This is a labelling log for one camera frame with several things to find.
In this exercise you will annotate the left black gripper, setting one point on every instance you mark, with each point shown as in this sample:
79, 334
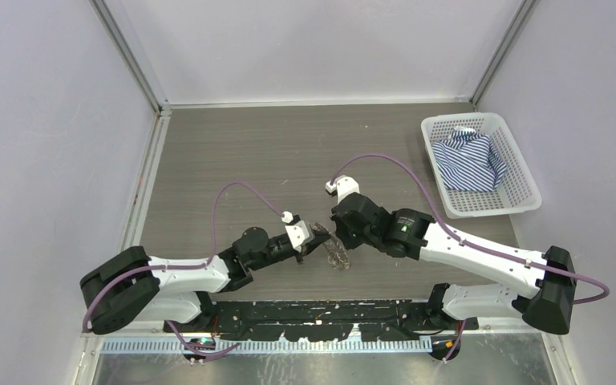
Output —
318, 237

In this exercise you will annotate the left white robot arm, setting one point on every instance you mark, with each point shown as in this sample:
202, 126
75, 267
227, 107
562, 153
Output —
134, 286

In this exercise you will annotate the white plastic basket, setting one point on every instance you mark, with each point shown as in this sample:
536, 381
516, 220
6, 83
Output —
517, 191

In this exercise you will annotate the metal disc with keyrings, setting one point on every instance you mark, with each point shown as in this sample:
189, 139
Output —
336, 251

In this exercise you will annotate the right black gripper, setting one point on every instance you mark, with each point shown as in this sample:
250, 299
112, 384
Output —
349, 241

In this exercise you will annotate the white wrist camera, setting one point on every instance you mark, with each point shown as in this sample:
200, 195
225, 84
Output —
297, 230
342, 187

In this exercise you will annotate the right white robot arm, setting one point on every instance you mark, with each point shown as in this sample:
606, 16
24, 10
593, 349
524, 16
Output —
541, 299

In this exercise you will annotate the blue striped cloth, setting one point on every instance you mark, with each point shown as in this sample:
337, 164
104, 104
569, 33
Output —
468, 161

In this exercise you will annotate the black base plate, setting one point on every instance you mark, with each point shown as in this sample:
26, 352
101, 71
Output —
316, 321

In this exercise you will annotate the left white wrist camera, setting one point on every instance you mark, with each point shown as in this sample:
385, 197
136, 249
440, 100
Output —
297, 230

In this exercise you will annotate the slotted cable duct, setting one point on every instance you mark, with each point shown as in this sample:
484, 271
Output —
171, 346

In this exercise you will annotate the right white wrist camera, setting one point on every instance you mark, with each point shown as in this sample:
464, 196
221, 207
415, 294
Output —
342, 187

